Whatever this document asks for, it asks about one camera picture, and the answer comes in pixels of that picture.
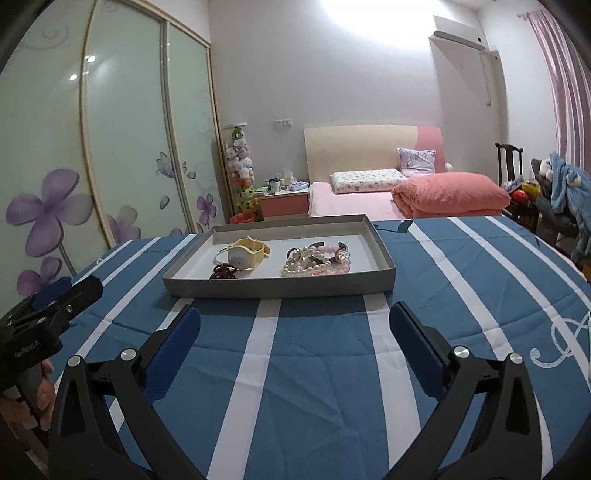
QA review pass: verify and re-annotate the blue white striped blanket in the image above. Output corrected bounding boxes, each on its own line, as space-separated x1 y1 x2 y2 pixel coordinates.
46 215 591 480

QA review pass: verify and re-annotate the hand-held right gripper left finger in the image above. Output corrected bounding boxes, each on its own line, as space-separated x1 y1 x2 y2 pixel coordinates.
48 305 205 480

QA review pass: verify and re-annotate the pink curtain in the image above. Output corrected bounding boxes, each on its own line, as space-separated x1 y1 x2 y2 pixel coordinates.
516 8 586 158

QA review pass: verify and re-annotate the pink bead flower bracelet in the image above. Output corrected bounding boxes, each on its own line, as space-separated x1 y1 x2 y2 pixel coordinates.
295 244 352 278

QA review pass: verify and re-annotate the person's left hand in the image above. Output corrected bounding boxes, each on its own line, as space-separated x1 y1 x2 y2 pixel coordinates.
0 359 57 440

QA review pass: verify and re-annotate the floral sliding door wardrobe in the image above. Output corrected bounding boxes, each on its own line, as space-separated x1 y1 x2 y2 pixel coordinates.
0 0 235 298

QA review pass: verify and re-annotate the dark wooden chair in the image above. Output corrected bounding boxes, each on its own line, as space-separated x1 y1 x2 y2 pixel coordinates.
494 141 539 232

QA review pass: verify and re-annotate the tube of plush toys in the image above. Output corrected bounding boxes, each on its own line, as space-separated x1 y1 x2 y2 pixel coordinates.
222 122 257 225

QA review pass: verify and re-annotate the pile of clothes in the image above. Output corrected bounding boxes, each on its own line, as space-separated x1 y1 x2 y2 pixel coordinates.
530 152 591 260

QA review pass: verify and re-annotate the purple pillow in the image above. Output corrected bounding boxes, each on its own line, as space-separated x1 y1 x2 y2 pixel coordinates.
396 147 437 177

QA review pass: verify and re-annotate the folded pink duvet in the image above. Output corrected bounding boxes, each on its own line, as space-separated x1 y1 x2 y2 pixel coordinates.
391 171 512 219

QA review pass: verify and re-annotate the white air conditioner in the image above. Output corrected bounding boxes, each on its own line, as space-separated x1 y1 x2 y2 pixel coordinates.
428 15 500 108

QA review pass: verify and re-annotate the yellow wristwatch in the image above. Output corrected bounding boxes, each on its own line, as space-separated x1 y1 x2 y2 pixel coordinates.
229 236 272 271

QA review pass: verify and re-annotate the white floral pillow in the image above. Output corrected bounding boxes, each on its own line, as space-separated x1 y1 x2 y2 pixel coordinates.
329 168 408 195

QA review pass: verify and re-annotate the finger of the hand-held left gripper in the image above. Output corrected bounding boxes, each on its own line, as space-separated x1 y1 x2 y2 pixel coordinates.
8 276 103 325
29 277 75 308

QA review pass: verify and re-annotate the beige pink bed headboard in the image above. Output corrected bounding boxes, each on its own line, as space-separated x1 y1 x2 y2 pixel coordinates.
303 124 447 186

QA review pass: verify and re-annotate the white pearl bracelet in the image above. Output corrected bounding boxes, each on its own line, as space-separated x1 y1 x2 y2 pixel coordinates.
281 247 334 278

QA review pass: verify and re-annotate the pink beige nightstand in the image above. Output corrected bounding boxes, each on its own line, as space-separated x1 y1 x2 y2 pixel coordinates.
257 189 310 220

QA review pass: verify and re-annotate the pink bed sheet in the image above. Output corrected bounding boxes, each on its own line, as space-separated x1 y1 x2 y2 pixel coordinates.
308 181 416 220

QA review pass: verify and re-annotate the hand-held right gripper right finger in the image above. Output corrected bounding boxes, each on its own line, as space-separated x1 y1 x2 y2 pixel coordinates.
385 302 544 480

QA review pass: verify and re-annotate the grey cardboard tray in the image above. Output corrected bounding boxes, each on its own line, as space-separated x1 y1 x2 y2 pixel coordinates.
162 213 397 300

